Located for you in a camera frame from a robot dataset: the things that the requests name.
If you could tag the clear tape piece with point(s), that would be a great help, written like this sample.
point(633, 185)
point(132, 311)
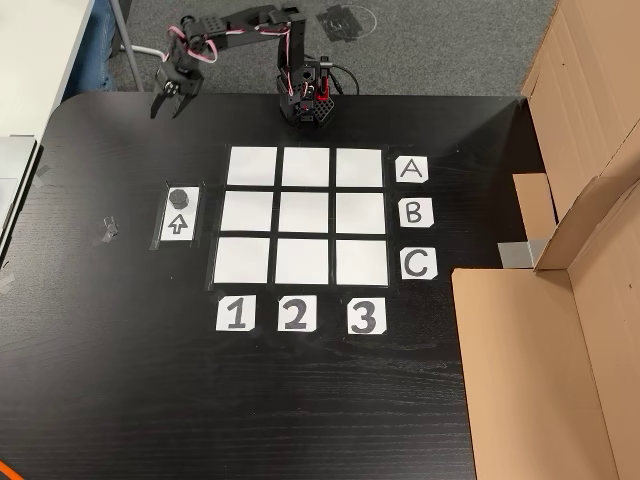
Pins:
point(106, 231)
point(6, 280)
point(44, 176)

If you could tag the brown cardboard panel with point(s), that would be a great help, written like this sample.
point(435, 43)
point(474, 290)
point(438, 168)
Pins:
point(590, 75)
point(510, 375)

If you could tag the person's leg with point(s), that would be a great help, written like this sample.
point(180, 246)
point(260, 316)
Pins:
point(107, 40)

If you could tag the paper label letter C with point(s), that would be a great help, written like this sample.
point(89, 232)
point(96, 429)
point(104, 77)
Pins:
point(406, 274)

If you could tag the white arrow paper sheet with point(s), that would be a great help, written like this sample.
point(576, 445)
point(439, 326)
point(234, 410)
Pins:
point(176, 232)

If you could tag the paper label letter B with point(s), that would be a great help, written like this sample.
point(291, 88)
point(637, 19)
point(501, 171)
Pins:
point(425, 205)

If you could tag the paper label number 2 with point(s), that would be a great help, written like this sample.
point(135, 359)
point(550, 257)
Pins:
point(282, 320)

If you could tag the white paper grid square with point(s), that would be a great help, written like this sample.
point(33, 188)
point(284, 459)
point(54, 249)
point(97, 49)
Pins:
point(252, 166)
point(242, 261)
point(360, 167)
point(301, 262)
point(360, 213)
point(362, 263)
point(248, 212)
point(306, 166)
point(304, 212)

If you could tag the black octagonal token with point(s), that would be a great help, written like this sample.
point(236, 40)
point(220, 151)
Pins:
point(178, 198)

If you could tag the white desk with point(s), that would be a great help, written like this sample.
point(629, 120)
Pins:
point(35, 50)

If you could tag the paper label number 3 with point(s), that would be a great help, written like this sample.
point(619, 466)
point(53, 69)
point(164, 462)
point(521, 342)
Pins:
point(352, 327)

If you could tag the paper label number 1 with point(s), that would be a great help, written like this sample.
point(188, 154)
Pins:
point(222, 305)

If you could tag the paper label letter A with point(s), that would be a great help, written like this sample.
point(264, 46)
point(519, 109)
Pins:
point(400, 177)

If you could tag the grey metal desk leg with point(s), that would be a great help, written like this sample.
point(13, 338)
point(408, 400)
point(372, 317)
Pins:
point(132, 50)

